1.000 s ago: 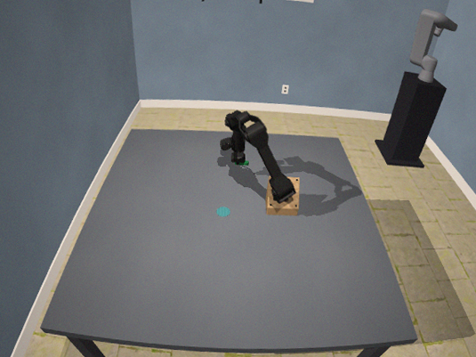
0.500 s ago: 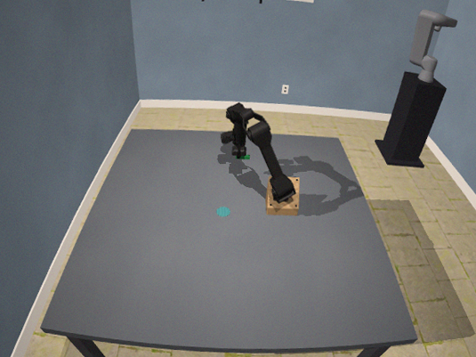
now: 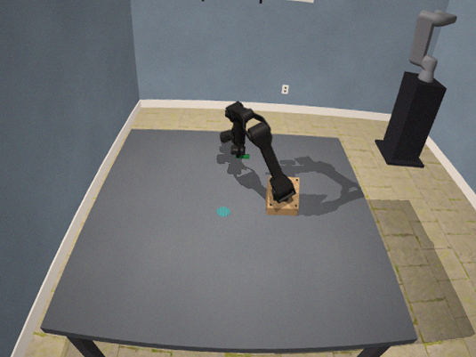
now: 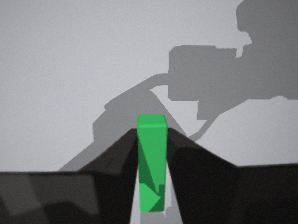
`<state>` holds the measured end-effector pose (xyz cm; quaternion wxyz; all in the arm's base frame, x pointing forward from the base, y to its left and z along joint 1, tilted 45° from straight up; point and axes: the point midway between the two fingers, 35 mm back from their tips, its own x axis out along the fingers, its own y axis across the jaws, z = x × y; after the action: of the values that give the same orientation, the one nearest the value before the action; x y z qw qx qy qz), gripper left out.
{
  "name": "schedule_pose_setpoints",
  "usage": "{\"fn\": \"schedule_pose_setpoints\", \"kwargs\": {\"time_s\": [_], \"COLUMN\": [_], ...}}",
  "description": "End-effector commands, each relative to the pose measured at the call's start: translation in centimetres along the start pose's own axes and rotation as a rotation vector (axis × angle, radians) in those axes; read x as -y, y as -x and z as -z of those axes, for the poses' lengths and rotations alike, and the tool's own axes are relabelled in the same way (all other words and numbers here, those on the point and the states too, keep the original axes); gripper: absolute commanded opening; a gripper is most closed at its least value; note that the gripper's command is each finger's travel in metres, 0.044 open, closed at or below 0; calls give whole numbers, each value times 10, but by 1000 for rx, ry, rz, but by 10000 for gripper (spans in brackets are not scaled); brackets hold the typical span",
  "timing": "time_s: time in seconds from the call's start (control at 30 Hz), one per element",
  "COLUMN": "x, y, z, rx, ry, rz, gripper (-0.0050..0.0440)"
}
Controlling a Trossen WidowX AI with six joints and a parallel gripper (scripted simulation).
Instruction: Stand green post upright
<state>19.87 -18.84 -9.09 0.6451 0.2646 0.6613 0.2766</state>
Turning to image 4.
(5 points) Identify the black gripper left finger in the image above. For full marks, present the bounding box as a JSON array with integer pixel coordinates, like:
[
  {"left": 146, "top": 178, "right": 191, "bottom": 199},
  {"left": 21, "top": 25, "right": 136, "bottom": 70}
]
[{"left": 0, "top": 128, "right": 138, "bottom": 224}]

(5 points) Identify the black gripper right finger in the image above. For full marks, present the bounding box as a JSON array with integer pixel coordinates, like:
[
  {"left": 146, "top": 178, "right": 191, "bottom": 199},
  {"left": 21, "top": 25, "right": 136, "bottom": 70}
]
[{"left": 166, "top": 128, "right": 298, "bottom": 224}]

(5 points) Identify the green rectangular post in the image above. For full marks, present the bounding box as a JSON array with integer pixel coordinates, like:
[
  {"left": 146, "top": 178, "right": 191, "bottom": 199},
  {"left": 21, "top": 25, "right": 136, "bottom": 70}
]
[{"left": 137, "top": 114, "right": 168, "bottom": 212}]

